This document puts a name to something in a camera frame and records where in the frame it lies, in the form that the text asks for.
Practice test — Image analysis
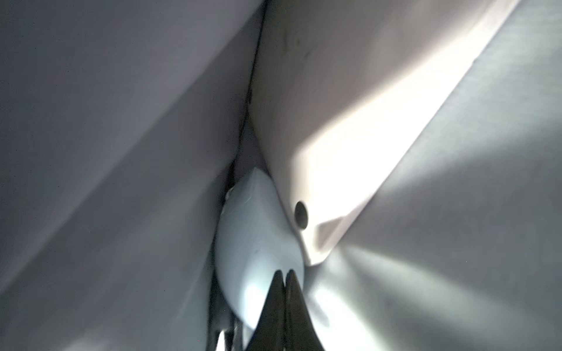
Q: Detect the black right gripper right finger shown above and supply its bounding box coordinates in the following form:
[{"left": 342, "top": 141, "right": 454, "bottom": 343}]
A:
[{"left": 285, "top": 270, "right": 325, "bottom": 351}]

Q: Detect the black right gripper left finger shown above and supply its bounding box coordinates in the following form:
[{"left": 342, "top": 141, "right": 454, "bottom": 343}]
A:
[{"left": 246, "top": 270, "right": 285, "bottom": 351}]

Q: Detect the mint green computer mouse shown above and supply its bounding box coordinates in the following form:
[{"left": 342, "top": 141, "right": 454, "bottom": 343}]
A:
[{"left": 215, "top": 168, "right": 304, "bottom": 329}]

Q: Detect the grey laptop bag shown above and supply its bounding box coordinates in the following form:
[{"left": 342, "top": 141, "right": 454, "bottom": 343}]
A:
[{"left": 1, "top": 1, "right": 561, "bottom": 350}]

